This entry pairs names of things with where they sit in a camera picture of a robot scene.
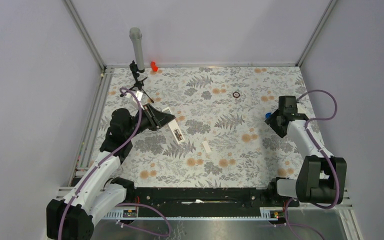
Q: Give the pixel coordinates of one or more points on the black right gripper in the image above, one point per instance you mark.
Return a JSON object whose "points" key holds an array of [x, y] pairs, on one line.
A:
{"points": [[271, 121]]}

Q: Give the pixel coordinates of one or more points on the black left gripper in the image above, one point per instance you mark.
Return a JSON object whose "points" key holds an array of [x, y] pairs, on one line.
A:
{"points": [[156, 118]]}

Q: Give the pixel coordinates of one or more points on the white remote control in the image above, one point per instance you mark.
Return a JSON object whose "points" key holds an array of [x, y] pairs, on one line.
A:
{"points": [[176, 131]]}

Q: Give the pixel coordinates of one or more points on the white battery cover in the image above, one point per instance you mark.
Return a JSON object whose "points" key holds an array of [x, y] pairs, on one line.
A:
{"points": [[206, 147]]}

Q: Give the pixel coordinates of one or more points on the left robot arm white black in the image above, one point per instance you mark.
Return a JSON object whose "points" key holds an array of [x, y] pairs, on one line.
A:
{"points": [[75, 216]]}

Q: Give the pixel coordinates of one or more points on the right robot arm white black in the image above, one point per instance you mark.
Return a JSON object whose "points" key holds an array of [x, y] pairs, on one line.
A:
{"points": [[321, 179]]}

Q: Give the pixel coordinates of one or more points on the blue plastic toy piece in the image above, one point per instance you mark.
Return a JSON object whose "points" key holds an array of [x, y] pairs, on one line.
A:
{"points": [[268, 115]]}

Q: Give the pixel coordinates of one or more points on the small orange red block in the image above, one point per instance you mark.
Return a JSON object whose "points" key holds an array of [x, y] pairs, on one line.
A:
{"points": [[154, 66]]}

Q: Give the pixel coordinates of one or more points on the black mini tripod stand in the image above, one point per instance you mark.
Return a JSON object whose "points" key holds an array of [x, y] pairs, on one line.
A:
{"points": [[139, 84]]}

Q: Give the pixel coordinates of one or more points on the floral patterned table mat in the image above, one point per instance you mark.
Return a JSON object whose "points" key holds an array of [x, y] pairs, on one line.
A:
{"points": [[225, 106]]}

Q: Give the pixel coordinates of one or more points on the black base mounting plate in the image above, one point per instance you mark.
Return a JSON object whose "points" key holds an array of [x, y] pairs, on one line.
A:
{"points": [[200, 200]]}

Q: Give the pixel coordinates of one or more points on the grey microphone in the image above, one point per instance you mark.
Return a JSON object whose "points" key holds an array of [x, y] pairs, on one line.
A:
{"points": [[135, 35]]}

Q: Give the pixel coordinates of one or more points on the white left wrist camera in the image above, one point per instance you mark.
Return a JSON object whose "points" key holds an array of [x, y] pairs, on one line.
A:
{"points": [[139, 95]]}

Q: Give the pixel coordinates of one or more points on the slotted metal cable rail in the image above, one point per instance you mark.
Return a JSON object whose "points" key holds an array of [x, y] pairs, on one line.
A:
{"points": [[242, 214]]}

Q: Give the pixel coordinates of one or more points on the aluminium frame post right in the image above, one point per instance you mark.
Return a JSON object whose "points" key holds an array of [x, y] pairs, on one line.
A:
{"points": [[314, 36]]}

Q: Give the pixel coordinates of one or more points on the aluminium frame post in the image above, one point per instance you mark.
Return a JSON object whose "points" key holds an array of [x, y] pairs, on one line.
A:
{"points": [[77, 20], [314, 36]]}

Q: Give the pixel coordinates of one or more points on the aluminium frame post left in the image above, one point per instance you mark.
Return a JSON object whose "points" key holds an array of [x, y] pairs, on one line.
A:
{"points": [[77, 20]]}

